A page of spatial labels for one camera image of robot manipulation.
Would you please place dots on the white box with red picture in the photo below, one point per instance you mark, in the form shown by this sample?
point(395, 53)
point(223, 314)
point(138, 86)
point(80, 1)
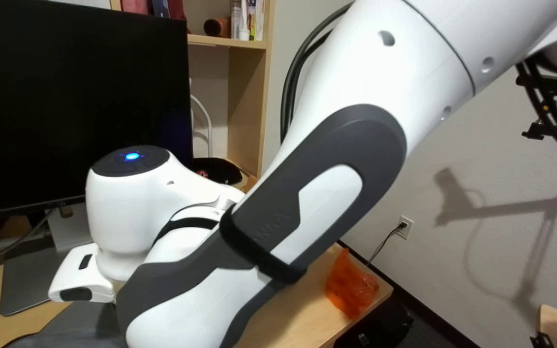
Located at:
point(240, 22)

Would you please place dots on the white wall outlet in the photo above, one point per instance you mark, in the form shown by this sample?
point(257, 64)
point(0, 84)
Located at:
point(404, 227)

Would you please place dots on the black computer monitor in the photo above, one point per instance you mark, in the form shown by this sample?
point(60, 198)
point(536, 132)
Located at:
point(66, 97)

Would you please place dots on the black rounded object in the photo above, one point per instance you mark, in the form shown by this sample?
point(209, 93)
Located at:
point(381, 325)

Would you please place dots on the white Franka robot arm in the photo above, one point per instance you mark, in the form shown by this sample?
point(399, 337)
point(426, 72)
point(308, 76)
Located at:
point(368, 64)

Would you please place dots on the black metal stand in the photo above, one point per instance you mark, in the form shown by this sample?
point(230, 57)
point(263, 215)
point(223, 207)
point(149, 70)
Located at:
point(536, 80)

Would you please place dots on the grey monitor stand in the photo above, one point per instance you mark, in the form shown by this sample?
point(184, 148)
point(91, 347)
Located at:
point(27, 283)

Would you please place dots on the black cap with red logo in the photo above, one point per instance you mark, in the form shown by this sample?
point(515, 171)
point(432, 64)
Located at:
point(217, 171)

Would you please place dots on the light wooden shelf unit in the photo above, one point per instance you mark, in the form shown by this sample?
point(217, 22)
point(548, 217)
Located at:
point(246, 97)

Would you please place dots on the white desk lamp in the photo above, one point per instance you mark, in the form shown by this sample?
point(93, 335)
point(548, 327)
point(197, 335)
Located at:
point(207, 132)

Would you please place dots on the orange plastic bag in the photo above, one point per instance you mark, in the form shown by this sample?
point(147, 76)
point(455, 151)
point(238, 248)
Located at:
point(352, 287)

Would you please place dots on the small dark jar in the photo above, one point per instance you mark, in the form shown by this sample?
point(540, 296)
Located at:
point(213, 28)

